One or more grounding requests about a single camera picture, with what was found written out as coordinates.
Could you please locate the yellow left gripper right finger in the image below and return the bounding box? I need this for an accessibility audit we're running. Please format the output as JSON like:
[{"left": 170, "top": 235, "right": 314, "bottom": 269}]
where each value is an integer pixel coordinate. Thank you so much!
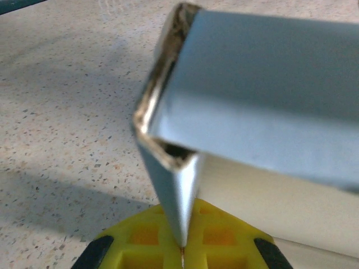
[{"left": 182, "top": 198, "right": 294, "bottom": 269}]

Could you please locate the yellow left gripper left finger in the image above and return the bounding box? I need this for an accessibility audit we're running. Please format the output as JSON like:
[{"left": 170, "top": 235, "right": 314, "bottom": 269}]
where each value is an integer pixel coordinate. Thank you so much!
[{"left": 71, "top": 204, "right": 183, "bottom": 269}]

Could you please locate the white paper box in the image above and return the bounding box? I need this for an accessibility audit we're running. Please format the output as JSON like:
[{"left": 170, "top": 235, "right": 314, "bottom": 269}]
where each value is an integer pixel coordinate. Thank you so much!
[{"left": 130, "top": 2, "right": 359, "bottom": 269}]

